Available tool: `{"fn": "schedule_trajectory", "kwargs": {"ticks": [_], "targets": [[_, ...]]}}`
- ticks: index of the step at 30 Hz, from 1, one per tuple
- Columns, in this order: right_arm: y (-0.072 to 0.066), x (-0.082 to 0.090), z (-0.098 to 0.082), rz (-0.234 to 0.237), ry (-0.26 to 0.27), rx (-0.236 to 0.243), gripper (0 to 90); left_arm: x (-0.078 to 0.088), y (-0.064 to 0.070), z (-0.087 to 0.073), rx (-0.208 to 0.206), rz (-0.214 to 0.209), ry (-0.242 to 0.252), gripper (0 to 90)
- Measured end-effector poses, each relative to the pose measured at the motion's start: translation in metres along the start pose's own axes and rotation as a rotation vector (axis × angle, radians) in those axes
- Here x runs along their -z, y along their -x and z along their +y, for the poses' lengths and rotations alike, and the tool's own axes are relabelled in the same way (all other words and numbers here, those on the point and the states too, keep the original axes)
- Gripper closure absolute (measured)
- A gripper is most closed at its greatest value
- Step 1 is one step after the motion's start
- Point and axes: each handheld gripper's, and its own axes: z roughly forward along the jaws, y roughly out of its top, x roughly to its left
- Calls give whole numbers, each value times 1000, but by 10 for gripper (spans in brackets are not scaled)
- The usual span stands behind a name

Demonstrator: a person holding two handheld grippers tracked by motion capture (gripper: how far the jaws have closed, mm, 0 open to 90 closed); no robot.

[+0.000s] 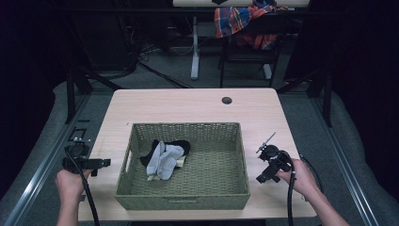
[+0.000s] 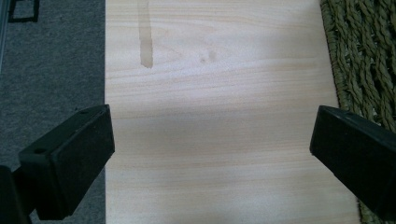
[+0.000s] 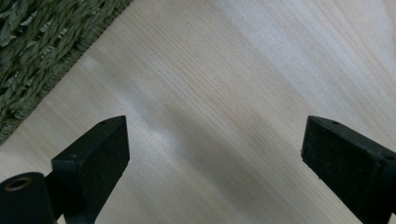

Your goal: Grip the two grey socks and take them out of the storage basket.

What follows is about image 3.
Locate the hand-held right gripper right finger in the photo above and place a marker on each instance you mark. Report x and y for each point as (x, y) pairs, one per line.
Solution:
(351, 168)

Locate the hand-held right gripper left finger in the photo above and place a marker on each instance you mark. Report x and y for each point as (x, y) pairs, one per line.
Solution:
(93, 161)

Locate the green woven basket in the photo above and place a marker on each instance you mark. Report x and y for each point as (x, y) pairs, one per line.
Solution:
(37, 46)

